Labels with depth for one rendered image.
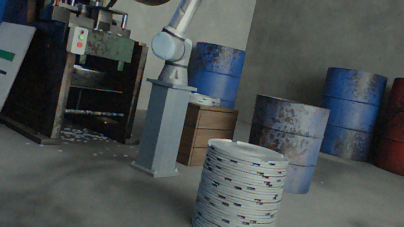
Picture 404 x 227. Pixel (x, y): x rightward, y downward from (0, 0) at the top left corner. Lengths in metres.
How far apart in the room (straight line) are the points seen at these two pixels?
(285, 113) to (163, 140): 0.67
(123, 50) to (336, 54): 3.22
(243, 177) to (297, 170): 0.92
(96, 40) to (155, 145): 0.76
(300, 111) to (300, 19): 3.35
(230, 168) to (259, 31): 4.49
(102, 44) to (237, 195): 1.36
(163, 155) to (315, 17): 3.76
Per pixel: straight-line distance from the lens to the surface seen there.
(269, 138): 2.20
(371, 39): 5.03
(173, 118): 1.92
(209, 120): 2.30
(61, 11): 2.21
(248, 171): 1.31
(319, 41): 5.25
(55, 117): 2.23
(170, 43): 1.78
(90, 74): 2.45
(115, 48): 2.43
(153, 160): 1.94
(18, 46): 2.56
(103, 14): 2.44
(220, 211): 1.35
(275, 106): 2.18
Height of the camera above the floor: 0.52
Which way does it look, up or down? 3 degrees down
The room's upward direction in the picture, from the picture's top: 12 degrees clockwise
